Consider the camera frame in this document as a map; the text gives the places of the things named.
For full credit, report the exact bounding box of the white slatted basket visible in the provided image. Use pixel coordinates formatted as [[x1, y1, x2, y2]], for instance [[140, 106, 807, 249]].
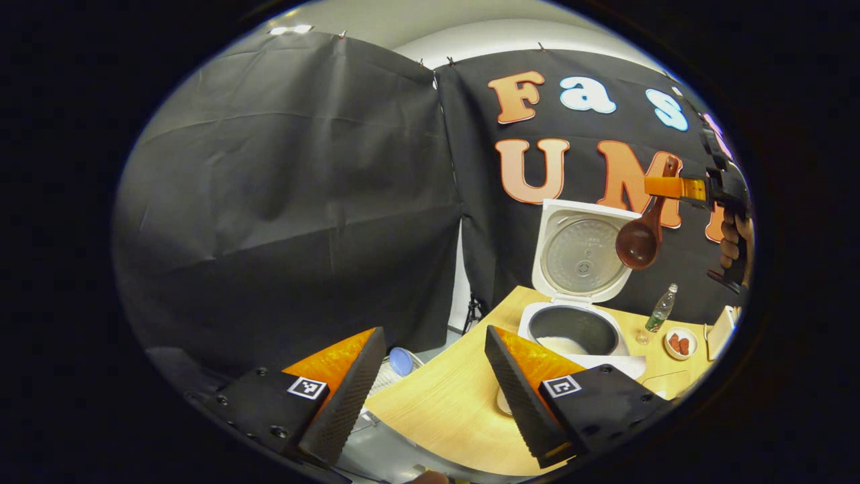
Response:
[[363, 346, 425, 397]]

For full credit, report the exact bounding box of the white round plate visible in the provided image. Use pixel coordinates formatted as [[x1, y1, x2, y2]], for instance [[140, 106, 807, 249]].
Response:
[[664, 327, 699, 361]]

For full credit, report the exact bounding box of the row of black cloth clips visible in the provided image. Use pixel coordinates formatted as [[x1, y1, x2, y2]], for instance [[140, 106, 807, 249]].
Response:
[[339, 30, 673, 76]]

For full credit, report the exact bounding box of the brown wooden spoon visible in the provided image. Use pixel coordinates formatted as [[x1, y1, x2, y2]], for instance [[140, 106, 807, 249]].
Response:
[[615, 156, 681, 271]]

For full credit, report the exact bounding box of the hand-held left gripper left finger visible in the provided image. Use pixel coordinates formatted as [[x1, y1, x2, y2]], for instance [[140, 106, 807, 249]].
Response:
[[202, 326, 388, 468]]

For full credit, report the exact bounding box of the black backdrop cloth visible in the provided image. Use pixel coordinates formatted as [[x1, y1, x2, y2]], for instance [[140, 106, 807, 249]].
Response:
[[111, 30, 750, 377]]

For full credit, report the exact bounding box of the clear water bottle green label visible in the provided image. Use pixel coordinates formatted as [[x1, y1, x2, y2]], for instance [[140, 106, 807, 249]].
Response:
[[644, 283, 679, 334]]

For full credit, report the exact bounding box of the black tripod stand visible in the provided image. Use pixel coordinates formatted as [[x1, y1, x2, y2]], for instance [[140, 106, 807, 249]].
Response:
[[464, 294, 488, 335]]

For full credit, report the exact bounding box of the white rice cooker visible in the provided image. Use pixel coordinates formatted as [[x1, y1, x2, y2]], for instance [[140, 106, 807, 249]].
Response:
[[517, 198, 647, 378]]

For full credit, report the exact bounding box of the clear rice container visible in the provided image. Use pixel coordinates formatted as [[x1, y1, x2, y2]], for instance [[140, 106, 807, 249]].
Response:
[[640, 370, 694, 401]]

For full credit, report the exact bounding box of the white toaster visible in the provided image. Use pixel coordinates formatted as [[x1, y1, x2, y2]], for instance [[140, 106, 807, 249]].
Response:
[[705, 306, 740, 362]]

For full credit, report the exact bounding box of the white rice layer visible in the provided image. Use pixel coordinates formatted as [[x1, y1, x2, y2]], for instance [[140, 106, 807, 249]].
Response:
[[537, 336, 591, 356]]

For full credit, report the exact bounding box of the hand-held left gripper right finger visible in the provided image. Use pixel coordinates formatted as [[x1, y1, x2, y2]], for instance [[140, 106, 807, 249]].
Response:
[[485, 325, 673, 469]]

